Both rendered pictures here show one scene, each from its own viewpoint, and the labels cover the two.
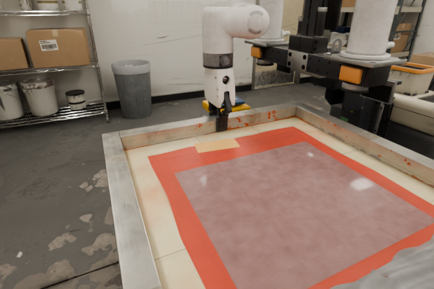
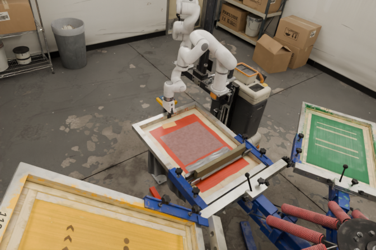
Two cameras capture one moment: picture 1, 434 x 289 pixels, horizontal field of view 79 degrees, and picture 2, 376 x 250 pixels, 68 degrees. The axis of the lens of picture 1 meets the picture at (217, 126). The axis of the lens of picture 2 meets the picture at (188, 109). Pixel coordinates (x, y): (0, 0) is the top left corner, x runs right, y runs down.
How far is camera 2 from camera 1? 1.45 m
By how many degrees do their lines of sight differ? 20
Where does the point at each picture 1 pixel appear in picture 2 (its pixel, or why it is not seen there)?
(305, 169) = (196, 132)
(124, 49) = (57, 8)
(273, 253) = (188, 155)
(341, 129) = (208, 116)
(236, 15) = (175, 88)
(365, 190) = (210, 138)
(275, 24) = not seen: hidden behind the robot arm
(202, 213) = (170, 148)
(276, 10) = not seen: hidden behind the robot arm
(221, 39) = (170, 93)
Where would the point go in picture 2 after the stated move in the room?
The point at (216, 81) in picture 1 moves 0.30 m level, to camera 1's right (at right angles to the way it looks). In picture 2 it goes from (168, 105) to (208, 103)
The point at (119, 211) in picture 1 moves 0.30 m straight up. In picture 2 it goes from (154, 150) to (155, 114)
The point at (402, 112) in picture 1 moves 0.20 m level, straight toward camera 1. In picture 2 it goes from (242, 93) to (236, 103)
